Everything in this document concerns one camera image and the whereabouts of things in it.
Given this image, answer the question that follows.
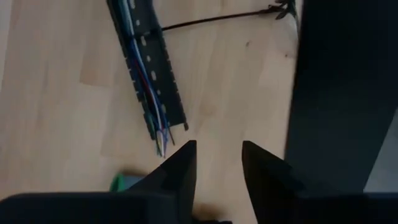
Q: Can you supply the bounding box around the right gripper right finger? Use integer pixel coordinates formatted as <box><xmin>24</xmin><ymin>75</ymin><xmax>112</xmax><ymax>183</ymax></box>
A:
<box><xmin>241</xmin><ymin>141</ymin><xmax>340</xmax><ymax>224</ymax></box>

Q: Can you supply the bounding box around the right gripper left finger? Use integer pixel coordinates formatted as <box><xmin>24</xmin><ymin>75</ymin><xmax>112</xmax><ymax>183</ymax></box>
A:
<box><xmin>127</xmin><ymin>139</ymin><xmax>198</xmax><ymax>224</ymax></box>

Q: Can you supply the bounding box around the black duct cover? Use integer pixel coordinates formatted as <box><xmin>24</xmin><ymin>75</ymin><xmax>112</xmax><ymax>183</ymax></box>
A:
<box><xmin>284</xmin><ymin>0</ymin><xmax>398</xmax><ymax>194</ymax></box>

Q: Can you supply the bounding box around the black slotted cable duct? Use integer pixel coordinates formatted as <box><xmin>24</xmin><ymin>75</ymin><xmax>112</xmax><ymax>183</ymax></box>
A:
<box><xmin>106</xmin><ymin>0</ymin><xmax>190</xmax><ymax>141</ymax></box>

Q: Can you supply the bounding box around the blue cable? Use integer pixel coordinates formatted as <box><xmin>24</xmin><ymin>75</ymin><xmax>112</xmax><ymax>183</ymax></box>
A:
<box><xmin>116</xmin><ymin>0</ymin><xmax>170</xmax><ymax>158</ymax></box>

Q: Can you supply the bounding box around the black zip tie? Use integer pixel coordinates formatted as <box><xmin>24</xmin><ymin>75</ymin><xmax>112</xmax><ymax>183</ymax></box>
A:
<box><xmin>161</xmin><ymin>6</ymin><xmax>290</xmax><ymax>32</ymax></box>

